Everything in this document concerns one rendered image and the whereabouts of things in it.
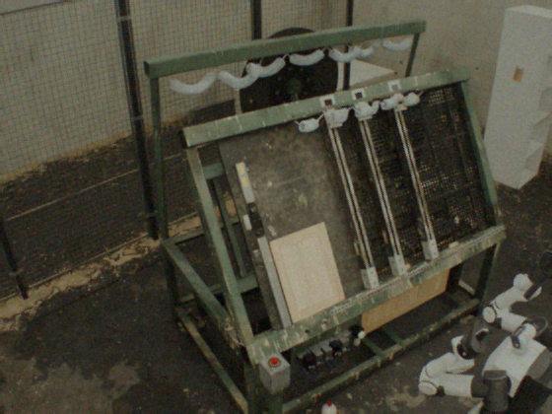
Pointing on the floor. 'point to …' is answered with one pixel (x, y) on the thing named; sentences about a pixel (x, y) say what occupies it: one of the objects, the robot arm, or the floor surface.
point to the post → (276, 403)
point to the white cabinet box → (520, 97)
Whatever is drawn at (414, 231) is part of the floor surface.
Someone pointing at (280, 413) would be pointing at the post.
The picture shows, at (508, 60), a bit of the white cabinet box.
